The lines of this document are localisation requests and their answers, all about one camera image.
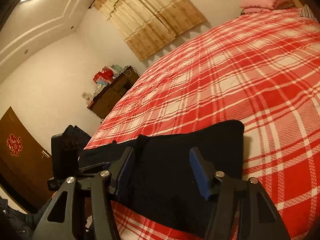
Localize black pants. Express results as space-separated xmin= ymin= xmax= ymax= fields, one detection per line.
xmin=79 ymin=120 xmax=244 ymax=237

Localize dark jacket left forearm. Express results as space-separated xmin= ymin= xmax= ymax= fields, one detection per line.
xmin=0 ymin=193 xmax=55 ymax=240

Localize black folding chair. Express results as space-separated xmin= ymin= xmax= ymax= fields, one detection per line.
xmin=50 ymin=125 xmax=92 ymax=181

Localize brown wooden door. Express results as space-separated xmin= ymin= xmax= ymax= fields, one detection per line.
xmin=0 ymin=107 xmax=53 ymax=213

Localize white greeting card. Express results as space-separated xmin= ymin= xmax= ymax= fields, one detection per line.
xmin=81 ymin=92 xmax=93 ymax=104

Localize brown wooden desk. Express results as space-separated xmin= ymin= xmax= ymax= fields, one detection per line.
xmin=87 ymin=66 xmax=139 ymax=119

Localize red gift bag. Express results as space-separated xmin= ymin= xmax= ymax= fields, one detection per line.
xmin=93 ymin=68 xmax=114 ymax=84

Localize red plaid bed cover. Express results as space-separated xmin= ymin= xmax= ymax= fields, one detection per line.
xmin=87 ymin=9 xmax=319 ymax=239

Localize beige window curtain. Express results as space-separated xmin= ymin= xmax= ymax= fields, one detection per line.
xmin=92 ymin=0 xmax=206 ymax=61

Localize striped pillow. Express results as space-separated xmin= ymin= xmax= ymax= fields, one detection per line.
xmin=299 ymin=4 xmax=317 ymax=22

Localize pink folded blanket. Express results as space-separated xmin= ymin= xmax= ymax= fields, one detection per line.
xmin=240 ymin=0 xmax=295 ymax=14

